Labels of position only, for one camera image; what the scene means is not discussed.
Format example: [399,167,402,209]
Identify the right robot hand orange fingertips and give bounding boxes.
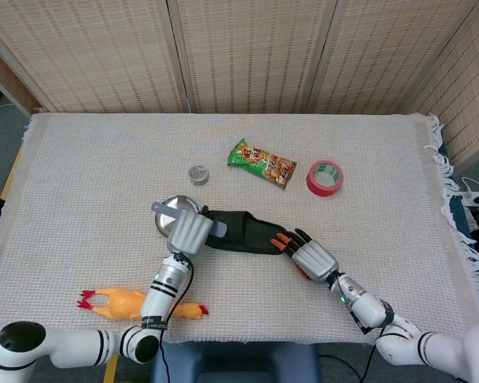
[270,227,341,284]

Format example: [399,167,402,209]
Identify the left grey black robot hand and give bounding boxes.
[166,205,215,256]

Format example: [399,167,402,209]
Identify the black slipper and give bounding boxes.
[199,208,301,255]

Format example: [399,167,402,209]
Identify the small round grey tin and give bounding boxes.
[188,164,209,187]

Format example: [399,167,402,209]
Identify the red tape roll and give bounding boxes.
[306,160,344,198]

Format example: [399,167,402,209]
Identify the green orange snack bag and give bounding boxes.
[226,138,298,191]

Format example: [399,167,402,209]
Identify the yellow rubber chicken toy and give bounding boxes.
[77,286,210,322]

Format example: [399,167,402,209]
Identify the white woven tablecloth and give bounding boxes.
[0,112,479,346]

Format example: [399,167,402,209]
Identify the bamboo folding screen panel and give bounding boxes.
[166,0,338,115]
[406,0,479,165]
[0,0,187,115]
[306,0,479,115]

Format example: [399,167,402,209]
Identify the brown wooden board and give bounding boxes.
[0,39,45,117]

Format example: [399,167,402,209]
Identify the black floor cable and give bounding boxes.
[317,350,363,383]

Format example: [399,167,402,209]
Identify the white power strip with cable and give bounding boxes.
[460,176,479,207]

